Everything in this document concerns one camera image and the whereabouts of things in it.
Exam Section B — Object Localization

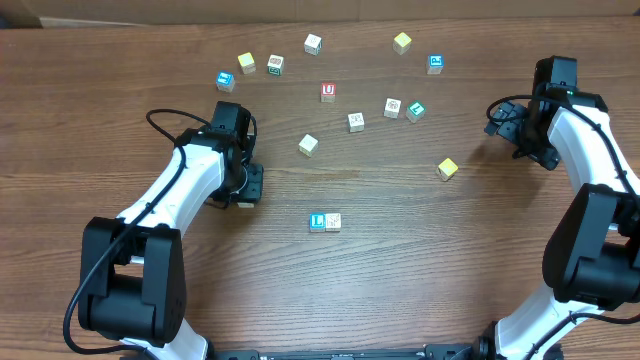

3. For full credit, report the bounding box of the plain wood block R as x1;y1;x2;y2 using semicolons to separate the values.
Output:
347;112;365;133

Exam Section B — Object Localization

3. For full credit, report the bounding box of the yellow top block near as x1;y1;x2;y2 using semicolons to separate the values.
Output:
437;158;459;182

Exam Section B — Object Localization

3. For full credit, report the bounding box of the plain wood block S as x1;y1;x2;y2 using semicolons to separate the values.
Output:
298;134;319;157

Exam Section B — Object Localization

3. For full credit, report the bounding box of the blue top block left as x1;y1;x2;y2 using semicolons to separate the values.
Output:
215;71;236;93

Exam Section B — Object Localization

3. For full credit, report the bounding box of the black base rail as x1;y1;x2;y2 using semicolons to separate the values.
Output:
207;341;504;360

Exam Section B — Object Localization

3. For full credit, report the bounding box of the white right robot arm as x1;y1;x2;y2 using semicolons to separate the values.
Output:
451;56;639;359

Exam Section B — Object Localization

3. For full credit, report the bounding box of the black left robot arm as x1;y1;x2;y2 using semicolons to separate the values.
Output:
63;101;264;359

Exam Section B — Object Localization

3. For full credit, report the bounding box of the red U block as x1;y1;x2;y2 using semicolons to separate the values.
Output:
320;82;336;103

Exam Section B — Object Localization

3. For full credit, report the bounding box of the green 7 block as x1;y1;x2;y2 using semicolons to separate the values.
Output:
406;100;426;123

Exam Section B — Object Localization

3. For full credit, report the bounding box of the wood block red side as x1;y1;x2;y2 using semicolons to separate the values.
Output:
383;98;401;119

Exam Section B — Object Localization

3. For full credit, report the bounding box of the brown engraved wood block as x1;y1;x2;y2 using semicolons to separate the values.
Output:
325;213;342;232

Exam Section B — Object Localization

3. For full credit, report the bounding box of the blue P block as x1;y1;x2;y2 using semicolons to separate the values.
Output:
427;54;444;75

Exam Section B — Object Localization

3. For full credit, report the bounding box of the blue L block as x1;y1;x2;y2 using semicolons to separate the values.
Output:
309;213;326;232

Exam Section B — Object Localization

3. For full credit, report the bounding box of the wood block green J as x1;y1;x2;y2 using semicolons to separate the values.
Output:
304;34;322;56

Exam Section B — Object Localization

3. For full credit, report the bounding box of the green B block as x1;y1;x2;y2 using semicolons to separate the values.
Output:
267;54;284;76

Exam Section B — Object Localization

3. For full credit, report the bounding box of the yellow top block left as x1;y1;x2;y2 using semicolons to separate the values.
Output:
237;52;256;74

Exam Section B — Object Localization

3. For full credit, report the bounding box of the yellow block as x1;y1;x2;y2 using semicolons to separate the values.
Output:
437;158;459;182
237;52;256;74
392;32;412;55

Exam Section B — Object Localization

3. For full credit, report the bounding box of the yellow top block far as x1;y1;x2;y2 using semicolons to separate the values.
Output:
392;32;412;55

